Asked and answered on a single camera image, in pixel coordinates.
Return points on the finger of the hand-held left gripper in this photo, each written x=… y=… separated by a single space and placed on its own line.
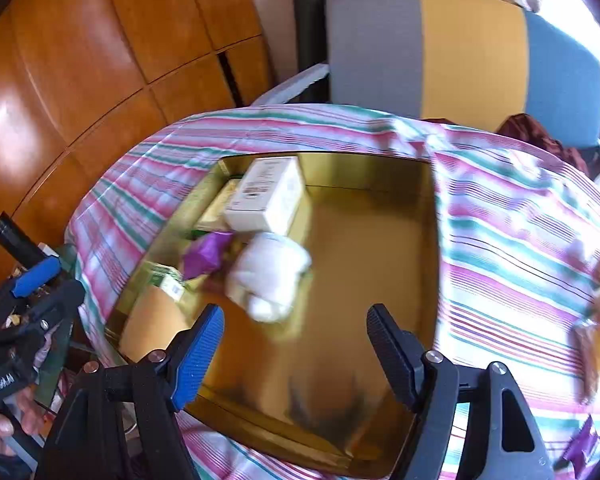
x=45 y=310
x=35 y=277

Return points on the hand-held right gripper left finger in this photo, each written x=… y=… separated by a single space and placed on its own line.
x=200 y=355

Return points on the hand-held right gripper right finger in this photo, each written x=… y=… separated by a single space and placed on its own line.
x=390 y=345

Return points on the small green box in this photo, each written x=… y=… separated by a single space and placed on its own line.
x=167 y=282

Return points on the gold tin box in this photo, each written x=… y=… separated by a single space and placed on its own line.
x=340 y=270

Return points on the purple wrapper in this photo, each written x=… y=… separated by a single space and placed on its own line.
x=207 y=255
x=582 y=445

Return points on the cream carton box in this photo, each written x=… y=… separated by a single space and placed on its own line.
x=265 y=195

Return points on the person's left hand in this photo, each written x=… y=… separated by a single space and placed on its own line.
x=10 y=425

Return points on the striped tablecloth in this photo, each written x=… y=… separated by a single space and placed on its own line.
x=505 y=260

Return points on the wooden wardrobe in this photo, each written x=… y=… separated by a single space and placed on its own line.
x=105 y=60

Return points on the dark red cloth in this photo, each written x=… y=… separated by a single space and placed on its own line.
x=530 y=135

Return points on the grey yellow blue chair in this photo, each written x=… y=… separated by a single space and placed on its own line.
x=470 y=50

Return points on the black rolled mat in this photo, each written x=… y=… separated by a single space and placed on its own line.
x=307 y=25

